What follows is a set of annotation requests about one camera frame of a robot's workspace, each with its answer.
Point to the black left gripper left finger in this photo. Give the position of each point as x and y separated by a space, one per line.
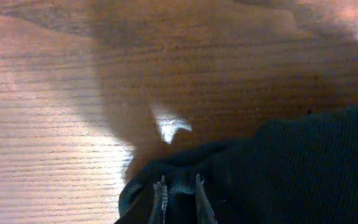
149 207

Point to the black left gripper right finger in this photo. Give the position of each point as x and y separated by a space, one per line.
205 214

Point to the dark teal t-shirt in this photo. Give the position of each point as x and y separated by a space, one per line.
289 171

